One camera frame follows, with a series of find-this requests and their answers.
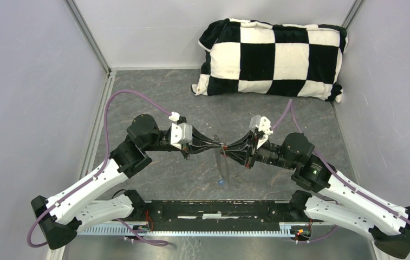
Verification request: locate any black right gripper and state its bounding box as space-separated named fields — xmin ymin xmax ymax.
xmin=219 ymin=129 xmax=297 ymax=170

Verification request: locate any silver metal key holder plate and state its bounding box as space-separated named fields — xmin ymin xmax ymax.
xmin=213 ymin=135 xmax=230 ymax=184

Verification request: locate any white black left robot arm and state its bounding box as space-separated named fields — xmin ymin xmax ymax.
xmin=31 ymin=114 xmax=224 ymax=250

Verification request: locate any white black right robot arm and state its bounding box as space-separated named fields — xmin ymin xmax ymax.
xmin=223 ymin=131 xmax=410 ymax=259

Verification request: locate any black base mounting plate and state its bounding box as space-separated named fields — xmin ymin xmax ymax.
xmin=125 ymin=200 xmax=309 ymax=232

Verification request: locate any black white checkered pillow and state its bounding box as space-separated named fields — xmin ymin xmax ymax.
xmin=191 ymin=18 xmax=348 ymax=102

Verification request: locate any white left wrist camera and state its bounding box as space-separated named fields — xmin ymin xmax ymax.
xmin=168 ymin=112 xmax=193 ymax=150

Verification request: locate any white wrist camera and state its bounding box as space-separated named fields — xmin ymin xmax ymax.
xmin=168 ymin=112 xmax=193 ymax=150
xmin=249 ymin=114 xmax=273 ymax=149

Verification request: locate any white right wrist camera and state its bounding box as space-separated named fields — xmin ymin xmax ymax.
xmin=249 ymin=114 xmax=273 ymax=149

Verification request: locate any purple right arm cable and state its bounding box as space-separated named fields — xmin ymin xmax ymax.
xmin=271 ymin=99 xmax=410 ymax=249

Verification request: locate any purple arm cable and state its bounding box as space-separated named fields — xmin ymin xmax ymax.
xmin=271 ymin=99 xmax=410 ymax=249
xmin=27 ymin=89 xmax=180 ymax=249

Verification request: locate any aluminium frame rail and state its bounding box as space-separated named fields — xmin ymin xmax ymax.
xmin=56 ymin=200 xmax=382 ymax=226

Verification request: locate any white toothed cable duct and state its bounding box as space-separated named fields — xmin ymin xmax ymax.
xmin=79 ymin=224 xmax=295 ymax=238

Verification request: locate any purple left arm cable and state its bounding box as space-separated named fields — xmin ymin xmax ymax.
xmin=27 ymin=89 xmax=180 ymax=249

